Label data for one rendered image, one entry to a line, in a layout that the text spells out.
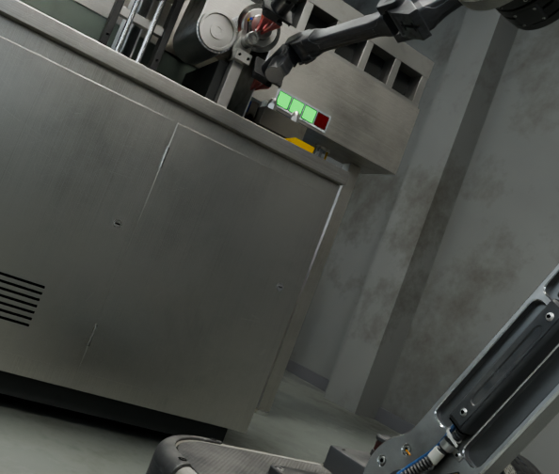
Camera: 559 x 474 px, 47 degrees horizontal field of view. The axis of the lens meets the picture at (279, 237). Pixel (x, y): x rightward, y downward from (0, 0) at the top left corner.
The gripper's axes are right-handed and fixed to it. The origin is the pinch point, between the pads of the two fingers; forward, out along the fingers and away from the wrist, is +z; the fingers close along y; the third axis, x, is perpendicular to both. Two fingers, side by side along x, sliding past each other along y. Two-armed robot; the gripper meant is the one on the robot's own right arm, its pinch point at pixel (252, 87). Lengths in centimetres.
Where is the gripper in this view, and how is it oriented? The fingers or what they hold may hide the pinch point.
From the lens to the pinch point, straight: 207.8
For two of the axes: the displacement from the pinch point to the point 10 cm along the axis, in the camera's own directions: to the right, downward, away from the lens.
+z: -5.7, 3.7, 7.3
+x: 0.9, -8.5, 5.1
